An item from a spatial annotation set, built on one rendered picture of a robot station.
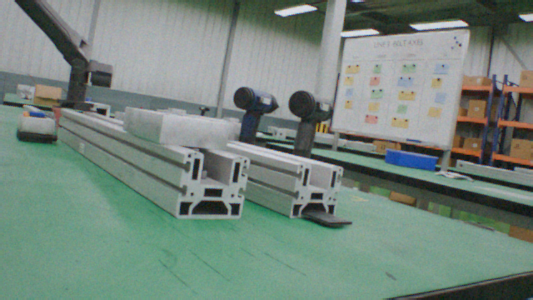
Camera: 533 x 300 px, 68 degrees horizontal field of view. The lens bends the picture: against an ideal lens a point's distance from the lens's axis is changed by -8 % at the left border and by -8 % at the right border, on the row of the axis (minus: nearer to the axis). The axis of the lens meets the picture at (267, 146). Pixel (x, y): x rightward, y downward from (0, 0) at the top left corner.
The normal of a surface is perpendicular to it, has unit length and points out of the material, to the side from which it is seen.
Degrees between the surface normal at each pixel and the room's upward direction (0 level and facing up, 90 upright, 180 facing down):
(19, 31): 90
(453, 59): 90
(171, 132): 90
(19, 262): 0
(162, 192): 90
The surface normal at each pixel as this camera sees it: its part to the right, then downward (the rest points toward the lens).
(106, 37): 0.53, 0.13
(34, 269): 0.16, -0.99
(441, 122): -0.84, -0.11
